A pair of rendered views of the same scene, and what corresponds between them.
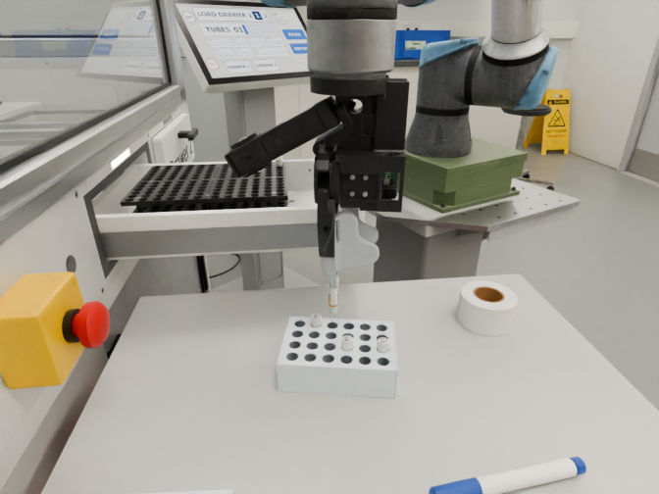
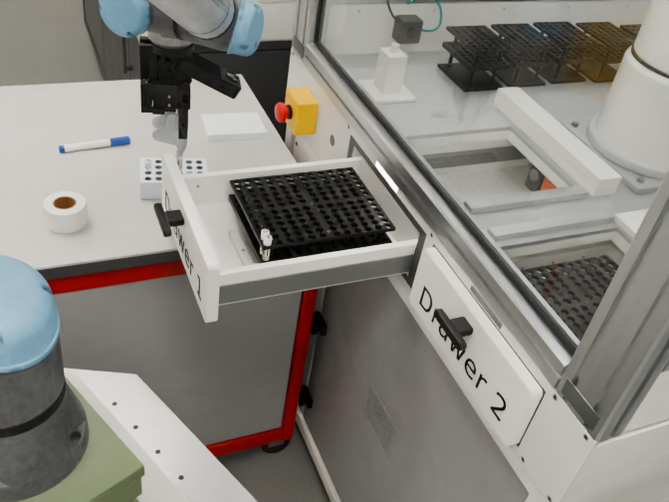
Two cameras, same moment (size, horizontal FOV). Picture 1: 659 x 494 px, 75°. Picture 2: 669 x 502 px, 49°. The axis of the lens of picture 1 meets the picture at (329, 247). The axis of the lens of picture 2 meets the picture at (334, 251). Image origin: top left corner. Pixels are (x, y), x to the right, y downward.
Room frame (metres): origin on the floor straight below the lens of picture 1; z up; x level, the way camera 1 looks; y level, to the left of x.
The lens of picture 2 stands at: (1.55, -0.14, 1.59)
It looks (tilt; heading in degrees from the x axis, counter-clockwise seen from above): 39 degrees down; 158
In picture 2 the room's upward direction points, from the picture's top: 10 degrees clockwise
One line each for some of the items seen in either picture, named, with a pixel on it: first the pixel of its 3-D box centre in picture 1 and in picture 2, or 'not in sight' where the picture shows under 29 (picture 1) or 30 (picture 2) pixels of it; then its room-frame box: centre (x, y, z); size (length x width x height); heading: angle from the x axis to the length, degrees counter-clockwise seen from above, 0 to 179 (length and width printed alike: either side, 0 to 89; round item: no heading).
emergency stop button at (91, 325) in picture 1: (86, 324); (283, 112); (0.31, 0.21, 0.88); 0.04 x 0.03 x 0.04; 7
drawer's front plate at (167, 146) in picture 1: (177, 149); (468, 340); (0.94, 0.33, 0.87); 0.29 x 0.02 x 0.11; 7
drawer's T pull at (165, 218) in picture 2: not in sight; (170, 218); (0.67, -0.05, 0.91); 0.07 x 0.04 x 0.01; 7
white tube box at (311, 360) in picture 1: (338, 354); (173, 177); (0.38, -0.01, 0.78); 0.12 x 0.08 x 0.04; 85
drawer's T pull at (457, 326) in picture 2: (187, 134); (457, 327); (0.94, 0.31, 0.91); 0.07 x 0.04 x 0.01; 7
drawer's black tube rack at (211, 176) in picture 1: (216, 198); (309, 219); (0.64, 0.18, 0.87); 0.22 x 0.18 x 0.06; 97
